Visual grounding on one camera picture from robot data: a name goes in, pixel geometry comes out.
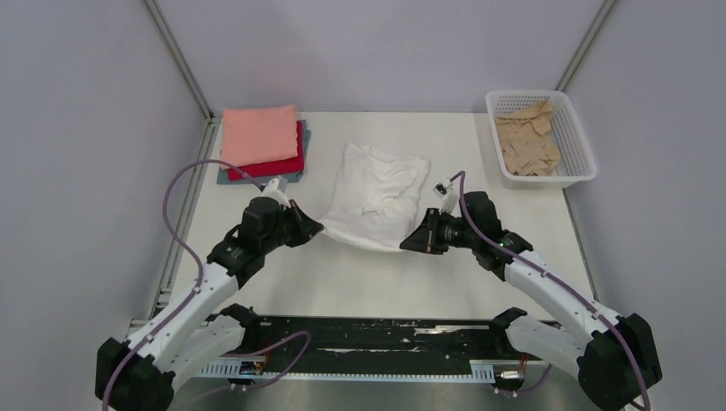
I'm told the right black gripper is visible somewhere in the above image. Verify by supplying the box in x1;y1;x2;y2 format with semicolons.
399;208;478;256

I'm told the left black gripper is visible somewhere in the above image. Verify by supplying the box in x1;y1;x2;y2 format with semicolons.
261;199;324;253

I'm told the white t-shirt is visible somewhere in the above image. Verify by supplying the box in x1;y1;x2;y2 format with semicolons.
319;143;430;253

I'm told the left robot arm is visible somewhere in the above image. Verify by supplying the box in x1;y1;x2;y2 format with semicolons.
94;196;324;410

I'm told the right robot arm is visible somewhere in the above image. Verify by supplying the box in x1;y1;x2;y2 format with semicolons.
400;192;663;410

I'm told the folded teal t-shirt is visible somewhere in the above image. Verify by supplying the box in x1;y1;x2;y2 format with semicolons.
216;119;312;187

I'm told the folded red t-shirt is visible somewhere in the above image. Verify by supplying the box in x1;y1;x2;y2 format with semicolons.
227;120;306;182

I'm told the folded salmon pink t-shirt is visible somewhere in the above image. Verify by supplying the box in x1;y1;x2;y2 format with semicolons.
220;104;298;167

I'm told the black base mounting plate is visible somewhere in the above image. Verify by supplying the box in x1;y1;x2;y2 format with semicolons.
218;315;546;374

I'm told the beige t-shirt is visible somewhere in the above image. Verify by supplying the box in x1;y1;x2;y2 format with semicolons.
495;99;562;177

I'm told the white plastic laundry basket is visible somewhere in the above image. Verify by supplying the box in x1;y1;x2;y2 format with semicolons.
485;90;597;189

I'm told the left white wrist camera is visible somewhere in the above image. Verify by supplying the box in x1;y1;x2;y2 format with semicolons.
261;176;291;208

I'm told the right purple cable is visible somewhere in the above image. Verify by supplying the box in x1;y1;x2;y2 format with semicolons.
451;170;652;411

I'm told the white slotted cable duct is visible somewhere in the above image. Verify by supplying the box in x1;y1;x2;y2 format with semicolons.
195;360;497;384

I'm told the left aluminium frame post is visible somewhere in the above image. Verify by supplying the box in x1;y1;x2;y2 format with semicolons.
140;0;214;122

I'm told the aluminium frame post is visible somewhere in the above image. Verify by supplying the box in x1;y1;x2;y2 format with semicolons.
555;0;621;92
140;0;214;122

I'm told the right aluminium frame post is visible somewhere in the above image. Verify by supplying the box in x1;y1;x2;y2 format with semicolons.
555;0;621;92

